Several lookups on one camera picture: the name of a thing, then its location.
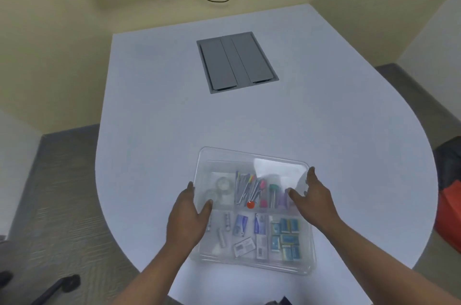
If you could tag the purple tube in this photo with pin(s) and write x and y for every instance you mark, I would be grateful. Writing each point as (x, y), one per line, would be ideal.
(283, 199)

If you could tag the transparent tape roll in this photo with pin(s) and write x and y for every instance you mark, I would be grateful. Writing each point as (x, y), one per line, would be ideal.
(213, 196)
(224, 184)

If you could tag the person's left hand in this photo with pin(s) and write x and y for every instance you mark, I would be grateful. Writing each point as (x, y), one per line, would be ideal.
(185, 225)

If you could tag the green capped tube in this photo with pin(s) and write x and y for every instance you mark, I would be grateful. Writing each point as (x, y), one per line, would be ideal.
(274, 194)

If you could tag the person's right hand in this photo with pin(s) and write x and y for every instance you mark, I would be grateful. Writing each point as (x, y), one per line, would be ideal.
(318, 207)

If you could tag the person's right forearm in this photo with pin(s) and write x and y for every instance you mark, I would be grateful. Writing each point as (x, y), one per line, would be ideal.
(378, 272)

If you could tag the red and black bag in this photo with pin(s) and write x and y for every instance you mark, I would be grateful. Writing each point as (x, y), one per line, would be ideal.
(450, 214)

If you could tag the black chair base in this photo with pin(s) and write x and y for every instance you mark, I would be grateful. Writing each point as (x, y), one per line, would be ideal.
(57, 288)

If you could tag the white barcode packet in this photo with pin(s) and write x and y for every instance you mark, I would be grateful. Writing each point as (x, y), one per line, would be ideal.
(262, 247)

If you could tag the plaid shirt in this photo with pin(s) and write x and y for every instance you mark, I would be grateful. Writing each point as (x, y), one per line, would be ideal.
(282, 302)

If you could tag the clear plastic organizer tray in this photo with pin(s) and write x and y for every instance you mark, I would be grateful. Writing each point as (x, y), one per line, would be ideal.
(205, 258)

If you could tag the person's left forearm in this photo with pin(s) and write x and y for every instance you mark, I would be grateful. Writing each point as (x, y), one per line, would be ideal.
(155, 279)

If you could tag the bundle of pens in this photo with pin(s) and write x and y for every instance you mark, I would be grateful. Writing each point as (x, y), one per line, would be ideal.
(246, 187)

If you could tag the white barcode card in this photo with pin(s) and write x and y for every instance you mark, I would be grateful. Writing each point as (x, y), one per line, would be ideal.
(244, 247)

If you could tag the blue and white packet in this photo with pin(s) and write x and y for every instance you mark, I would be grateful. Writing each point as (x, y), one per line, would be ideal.
(240, 225)
(260, 224)

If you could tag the pile of blue staple boxes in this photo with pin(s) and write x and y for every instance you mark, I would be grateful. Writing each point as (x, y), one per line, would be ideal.
(286, 240)

